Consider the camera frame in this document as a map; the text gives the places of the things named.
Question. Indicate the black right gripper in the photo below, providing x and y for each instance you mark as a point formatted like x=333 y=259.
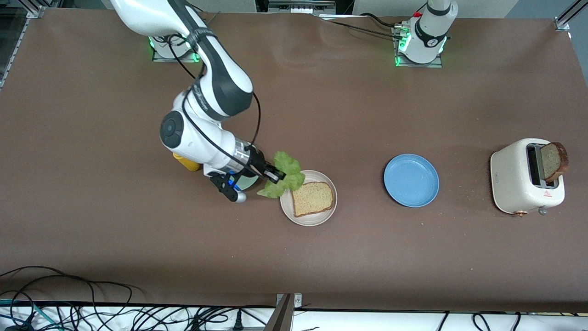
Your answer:
x=257 y=163

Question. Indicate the green lettuce leaf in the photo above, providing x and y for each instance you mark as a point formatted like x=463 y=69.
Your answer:
x=287 y=165

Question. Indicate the brown bread slice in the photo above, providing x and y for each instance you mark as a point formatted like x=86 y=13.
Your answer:
x=553 y=161
x=312 y=198

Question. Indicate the yellow mustard squeeze bottle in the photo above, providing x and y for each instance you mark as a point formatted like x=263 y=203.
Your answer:
x=188 y=164

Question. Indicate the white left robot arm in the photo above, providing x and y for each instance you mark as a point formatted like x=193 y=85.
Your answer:
x=429 y=32

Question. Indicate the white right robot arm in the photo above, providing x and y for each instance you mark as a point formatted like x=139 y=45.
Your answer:
x=193 y=138

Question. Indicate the mint green plate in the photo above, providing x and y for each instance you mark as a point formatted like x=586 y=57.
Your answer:
x=248 y=184

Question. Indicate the beige plate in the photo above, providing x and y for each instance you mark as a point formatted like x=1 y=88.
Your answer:
x=287 y=207

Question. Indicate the blue plate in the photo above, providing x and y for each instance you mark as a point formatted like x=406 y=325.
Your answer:
x=411 y=180

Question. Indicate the black power plug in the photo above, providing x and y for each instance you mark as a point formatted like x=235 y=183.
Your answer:
x=237 y=321

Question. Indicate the cream white toaster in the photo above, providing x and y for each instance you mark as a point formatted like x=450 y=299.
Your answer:
x=510 y=179

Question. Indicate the grey metal bracket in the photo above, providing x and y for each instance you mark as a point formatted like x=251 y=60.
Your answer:
x=285 y=315

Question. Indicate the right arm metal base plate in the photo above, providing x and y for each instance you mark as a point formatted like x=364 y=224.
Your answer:
x=174 y=60

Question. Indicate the black device with rail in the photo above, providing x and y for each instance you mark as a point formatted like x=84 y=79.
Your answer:
x=303 y=5

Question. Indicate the aluminium frame profile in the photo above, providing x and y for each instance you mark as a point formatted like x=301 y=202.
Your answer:
x=567 y=17

